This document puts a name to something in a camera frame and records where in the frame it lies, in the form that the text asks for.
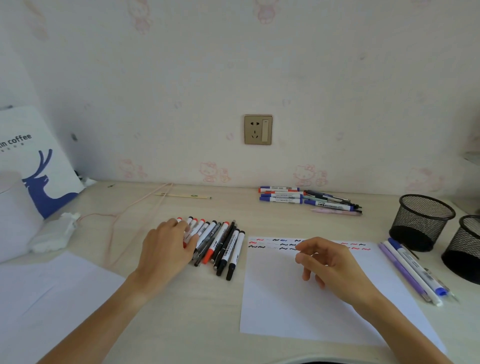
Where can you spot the purple slim pen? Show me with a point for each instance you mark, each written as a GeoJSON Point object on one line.
{"type": "Point", "coordinates": [401, 268]}

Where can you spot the pile of assorted pens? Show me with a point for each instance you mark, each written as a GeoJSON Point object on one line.
{"type": "Point", "coordinates": [281, 197]}

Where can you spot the white slim pen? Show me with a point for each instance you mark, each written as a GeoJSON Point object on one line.
{"type": "Point", "coordinates": [412, 273]}

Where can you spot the person's left hand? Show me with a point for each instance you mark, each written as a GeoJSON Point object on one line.
{"type": "Point", "coordinates": [165, 255]}

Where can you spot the wooden pencil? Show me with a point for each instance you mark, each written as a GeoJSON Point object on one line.
{"type": "Point", "coordinates": [452, 294]}

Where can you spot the light wooden table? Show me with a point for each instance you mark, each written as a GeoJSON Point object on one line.
{"type": "Point", "coordinates": [187, 307]}

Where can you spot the white paper sheet with squiggles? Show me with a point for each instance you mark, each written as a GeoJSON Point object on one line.
{"type": "Point", "coordinates": [285, 307]}

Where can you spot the small white scrap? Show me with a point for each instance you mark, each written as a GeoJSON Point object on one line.
{"type": "Point", "coordinates": [89, 182]}

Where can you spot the person's right hand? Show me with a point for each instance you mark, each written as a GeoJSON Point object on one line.
{"type": "Point", "coordinates": [345, 273]}

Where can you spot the paper-wrapped chopsticks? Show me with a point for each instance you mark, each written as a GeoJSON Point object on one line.
{"type": "Point", "coordinates": [180, 195]}

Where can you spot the black slim pen silver tip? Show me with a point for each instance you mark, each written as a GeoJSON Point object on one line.
{"type": "Point", "coordinates": [225, 247]}
{"type": "Point", "coordinates": [231, 227]}

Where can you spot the black mesh cup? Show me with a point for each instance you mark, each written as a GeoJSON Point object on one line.
{"type": "Point", "coordinates": [465, 251]}
{"type": "Point", "coordinates": [422, 221]}

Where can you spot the crumpled white tissue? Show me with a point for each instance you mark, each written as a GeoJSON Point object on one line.
{"type": "Point", "coordinates": [52, 234]}

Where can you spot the gold wall socket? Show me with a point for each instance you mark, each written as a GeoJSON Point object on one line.
{"type": "Point", "coordinates": [254, 131]}

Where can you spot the white plastic bag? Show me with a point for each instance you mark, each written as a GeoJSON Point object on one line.
{"type": "Point", "coordinates": [33, 165]}

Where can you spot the blank white paper sheet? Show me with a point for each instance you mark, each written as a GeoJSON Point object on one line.
{"type": "Point", "coordinates": [48, 303]}

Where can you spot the clear acrylic rack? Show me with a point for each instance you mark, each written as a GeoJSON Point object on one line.
{"type": "Point", "coordinates": [473, 156]}

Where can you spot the blue-capped white marker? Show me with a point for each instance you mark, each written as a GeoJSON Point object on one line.
{"type": "Point", "coordinates": [394, 243]}

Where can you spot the person's left forearm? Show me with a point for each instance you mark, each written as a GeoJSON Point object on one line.
{"type": "Point", "coordinates": [93, 326]}

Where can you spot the person's right forearm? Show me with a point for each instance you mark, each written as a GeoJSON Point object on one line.
{"type": "Point", "coordinates": [405, 333]}

